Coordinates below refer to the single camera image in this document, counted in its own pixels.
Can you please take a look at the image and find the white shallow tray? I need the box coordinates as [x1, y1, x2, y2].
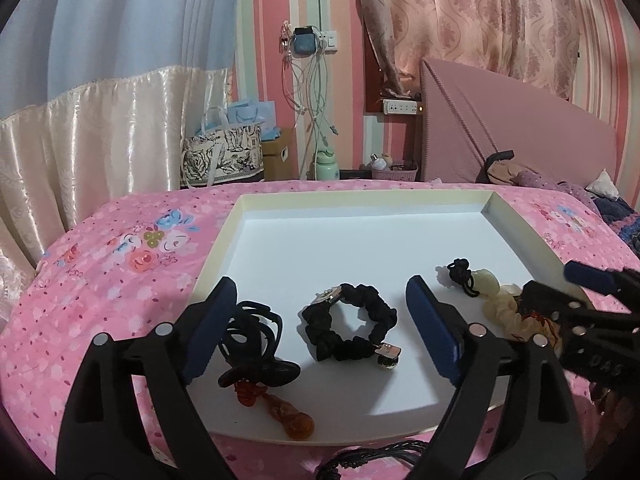
[192, 189, 597, 447]

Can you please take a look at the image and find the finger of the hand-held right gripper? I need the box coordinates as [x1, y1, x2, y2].
[563, 260, 640, 312]
[519, 281, 640, 397]

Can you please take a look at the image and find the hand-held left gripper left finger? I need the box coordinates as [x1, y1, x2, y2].
[56, 276, 239, 480]

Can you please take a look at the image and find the black strap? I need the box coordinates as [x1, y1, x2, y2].
[482, 149, 515, 169]

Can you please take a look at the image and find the green water bottle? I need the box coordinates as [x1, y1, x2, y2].
[314, 147, 341, 181]

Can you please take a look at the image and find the cream satin curtain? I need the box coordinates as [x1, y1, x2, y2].
[0, 63, 236, 322]

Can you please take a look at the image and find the blue sheer curtain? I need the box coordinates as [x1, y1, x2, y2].
[0, 0, 247, 122]

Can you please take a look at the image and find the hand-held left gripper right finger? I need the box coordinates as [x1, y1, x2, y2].
[405, 275, 587, 480]

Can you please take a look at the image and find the pink plastic basket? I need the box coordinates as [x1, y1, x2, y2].
[372, 162, 419, 182]

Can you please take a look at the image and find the blue charger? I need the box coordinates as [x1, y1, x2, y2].
[292, 26, 321, 57]

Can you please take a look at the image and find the black scrunchie bracelet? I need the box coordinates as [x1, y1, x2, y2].
[299, 282, 402, 372]

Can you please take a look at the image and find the cardboard box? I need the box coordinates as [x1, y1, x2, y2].
[260, 128, 300, 182]

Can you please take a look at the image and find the white power strip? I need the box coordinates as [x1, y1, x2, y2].
[382, 98, 426, 116]

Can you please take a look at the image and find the red cord charm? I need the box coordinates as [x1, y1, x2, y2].
[520, 310, 559, 344]

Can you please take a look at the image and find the bunch of hanging cables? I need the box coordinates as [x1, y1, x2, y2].
[279, 52, 342, 181]

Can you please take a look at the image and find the jade pendant with black knot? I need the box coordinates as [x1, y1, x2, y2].
[434, 258, 501, 302]

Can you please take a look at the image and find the small white pillow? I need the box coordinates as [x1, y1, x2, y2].
[585, 168, 619, 196]

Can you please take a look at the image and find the floral tote bag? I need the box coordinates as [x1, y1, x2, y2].
[180, 124, 265, 190]

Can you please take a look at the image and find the black hair claw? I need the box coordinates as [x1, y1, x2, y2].
[219, 299, 301, 389]

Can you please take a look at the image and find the blue paper bag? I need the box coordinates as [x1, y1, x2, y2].
[227, 99, 279, 141]

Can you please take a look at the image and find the pink patterned curtain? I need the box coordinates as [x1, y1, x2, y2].
[354, 0, 584, 99]

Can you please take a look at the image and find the purple dotted cloth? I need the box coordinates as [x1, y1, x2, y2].
[514, 169, 601, 212]

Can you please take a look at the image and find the amber gourd pendant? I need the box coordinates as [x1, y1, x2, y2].
[234, 379, 316, 442]

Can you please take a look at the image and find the dark blue blanket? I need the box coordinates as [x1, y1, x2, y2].
[597, 194, 640, 257]

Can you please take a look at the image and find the cream scrunchie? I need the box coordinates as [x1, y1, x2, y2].
[481, 282, 562, 347]

